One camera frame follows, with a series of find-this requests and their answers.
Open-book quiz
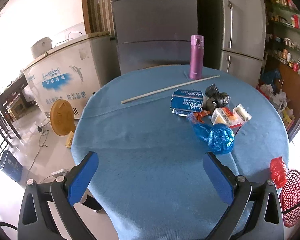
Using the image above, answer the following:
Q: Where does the black plastic bag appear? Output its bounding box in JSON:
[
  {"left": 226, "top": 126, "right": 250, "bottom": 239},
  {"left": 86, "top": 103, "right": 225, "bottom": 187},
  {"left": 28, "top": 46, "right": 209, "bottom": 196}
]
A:
[{"left": 203, "top": 83, "right": 230, "bottom": 112}]

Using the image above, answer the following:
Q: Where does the grey multi-door refrigerator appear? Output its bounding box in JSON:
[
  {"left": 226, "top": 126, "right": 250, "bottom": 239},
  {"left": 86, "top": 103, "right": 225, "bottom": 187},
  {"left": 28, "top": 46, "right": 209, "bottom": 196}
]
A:
[{"left": 111, "top": 0, "right": 198, "bottom": 74}]

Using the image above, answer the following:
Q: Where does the silver two-door refrigerator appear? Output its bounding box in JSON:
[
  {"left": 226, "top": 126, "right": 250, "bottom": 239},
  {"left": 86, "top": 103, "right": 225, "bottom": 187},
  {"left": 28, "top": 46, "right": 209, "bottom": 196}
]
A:
[{"left": 218, "top": 0, "right": 266, "bottom": 87}]

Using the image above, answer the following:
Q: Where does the orange red medicine box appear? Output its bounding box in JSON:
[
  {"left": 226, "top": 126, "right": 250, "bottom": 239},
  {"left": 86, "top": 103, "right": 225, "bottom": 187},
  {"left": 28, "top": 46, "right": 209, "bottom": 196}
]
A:
[{"left": 211, "top": 107, "right": 242, "bottom": 128}]

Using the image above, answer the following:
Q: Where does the orange snack wrapper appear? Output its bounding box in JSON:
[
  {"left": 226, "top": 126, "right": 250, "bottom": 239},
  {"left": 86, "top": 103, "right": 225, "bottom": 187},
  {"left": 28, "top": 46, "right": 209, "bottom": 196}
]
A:
[{"left": 194, "top": 110, "right": 211, "bottom": 123}]

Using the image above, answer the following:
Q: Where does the dark wooden table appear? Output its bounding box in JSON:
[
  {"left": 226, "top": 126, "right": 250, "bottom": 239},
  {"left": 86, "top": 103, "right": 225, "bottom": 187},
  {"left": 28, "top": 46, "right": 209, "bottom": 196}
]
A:
[{"left": 0, "top": 74, "right": 29, "bottom": 140}]

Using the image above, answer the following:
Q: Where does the white rice cooker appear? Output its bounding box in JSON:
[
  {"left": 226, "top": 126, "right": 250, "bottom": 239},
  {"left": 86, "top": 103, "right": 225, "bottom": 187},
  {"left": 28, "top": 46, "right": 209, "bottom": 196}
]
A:
[{"left": 31, "top": 37, "right": 52, "bottom": 59}]

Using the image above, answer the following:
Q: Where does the red mesh waste basket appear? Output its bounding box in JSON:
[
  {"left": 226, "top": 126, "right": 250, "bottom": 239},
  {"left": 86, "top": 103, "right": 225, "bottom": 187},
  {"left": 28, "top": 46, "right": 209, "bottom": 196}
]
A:
[{"left": 280, "top": 170, "right": 300, "bottom": 228}]

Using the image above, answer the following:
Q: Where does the white power strip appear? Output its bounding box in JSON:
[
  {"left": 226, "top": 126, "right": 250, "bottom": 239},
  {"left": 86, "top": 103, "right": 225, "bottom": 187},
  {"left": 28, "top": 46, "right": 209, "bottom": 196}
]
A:
[{"left": 51, "top": 168, "right": 68, "bottom": 178}]

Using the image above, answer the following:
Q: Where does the blue crushed carton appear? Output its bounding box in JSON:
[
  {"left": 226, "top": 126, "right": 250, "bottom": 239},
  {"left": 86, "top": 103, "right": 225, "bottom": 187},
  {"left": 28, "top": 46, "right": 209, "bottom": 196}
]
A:
[{"left": 170, "top": 89, "right": 204, "bottom": 116}]

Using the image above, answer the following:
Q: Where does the purple thermos bottle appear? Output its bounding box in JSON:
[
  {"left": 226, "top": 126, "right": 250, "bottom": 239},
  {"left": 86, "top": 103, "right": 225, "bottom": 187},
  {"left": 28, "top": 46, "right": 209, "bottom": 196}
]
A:
[{"left": 189, "top": 35, "right": 204, "bottom": 80}]

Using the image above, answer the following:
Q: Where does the blue tablecloth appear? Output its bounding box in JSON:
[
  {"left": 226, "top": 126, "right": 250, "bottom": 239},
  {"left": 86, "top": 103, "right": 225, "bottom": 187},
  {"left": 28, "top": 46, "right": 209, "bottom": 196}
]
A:
[{"left": 71, "top": 65, "right": 289, "bottom": 239}]

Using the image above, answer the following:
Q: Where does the red bag on floor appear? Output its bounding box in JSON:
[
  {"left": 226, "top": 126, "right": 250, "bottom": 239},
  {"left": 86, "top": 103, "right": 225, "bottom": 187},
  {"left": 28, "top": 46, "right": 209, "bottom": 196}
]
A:
[{"left": 256, "top": 84, "right": 274, "bottom": 101}]

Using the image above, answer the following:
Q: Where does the blue plastic bag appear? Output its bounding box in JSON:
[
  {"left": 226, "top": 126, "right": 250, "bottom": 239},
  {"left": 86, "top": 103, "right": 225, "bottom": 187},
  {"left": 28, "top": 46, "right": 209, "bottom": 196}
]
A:
[{"left": 186, "top": 113, "right": 235, "bottom": 154}]

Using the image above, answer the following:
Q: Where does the white medicine box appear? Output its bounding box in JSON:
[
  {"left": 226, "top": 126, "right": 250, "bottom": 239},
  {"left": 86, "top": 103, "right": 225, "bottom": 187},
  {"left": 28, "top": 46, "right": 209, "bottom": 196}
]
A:
[{"left": 232, "top": 104, "right": 252, "bottom": 124}]

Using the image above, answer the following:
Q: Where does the red plastic bag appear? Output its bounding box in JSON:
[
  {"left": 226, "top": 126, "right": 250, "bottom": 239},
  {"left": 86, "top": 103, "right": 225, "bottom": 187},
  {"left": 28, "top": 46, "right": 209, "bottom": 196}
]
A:
[{"left": 270, "top": 156, "right": 288, "bottom": 189}]

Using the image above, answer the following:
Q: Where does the white chest freezer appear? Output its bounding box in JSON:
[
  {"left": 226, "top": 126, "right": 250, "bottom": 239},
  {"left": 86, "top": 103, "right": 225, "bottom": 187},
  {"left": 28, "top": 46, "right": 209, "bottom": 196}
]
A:
[{"left": 23, "top": 32, "right": 120, "bottom": 119}]

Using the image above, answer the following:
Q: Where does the wooden shelf cabinet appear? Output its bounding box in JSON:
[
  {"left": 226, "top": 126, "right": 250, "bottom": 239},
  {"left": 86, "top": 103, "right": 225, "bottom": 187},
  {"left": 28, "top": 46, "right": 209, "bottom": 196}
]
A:
[{"left": 264, "top": 0, "right": 300, "bottom": 140}]

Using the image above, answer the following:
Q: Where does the long white stick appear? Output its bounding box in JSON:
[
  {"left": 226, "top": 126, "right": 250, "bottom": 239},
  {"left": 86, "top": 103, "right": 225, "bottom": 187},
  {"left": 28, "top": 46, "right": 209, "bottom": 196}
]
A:
[{"left": 121, "top": 75, "right": 220, "bottom": 104}]

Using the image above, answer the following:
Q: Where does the orange round fan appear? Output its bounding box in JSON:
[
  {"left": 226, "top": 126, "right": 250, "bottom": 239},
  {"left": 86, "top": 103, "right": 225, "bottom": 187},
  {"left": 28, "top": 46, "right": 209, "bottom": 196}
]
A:
[{"left": 50, "top": 99, "right": 76, "bottom": 137}]

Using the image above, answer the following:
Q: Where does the blue crate on floor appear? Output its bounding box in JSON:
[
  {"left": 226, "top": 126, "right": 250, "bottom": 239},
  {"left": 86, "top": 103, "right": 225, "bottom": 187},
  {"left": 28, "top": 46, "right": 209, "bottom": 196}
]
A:
[{"left": 0, "top": 150, "right": 23, "bottom": 183}]

